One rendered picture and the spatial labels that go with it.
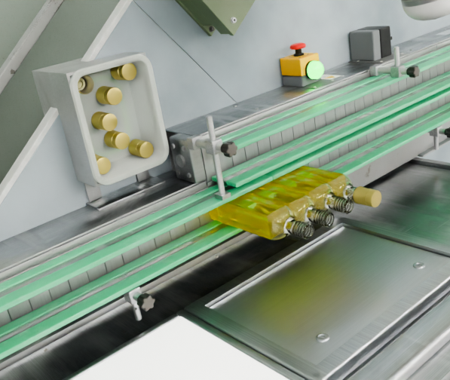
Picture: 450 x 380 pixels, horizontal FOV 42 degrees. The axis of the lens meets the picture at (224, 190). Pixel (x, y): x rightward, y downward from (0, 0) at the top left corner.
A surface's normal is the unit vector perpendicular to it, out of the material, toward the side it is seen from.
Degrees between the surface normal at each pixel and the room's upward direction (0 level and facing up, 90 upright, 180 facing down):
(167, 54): 0
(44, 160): 0
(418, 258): 90
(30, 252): 90
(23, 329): 90
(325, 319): 90
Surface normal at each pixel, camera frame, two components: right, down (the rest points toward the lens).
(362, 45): -0.75, 0.35
